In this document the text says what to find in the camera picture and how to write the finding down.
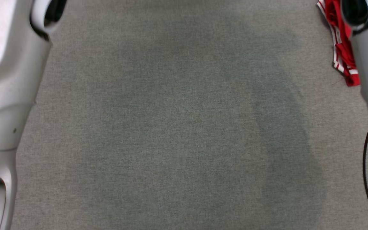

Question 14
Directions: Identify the red shirt with white sleeves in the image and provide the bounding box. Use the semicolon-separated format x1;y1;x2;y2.
317;0;361;87

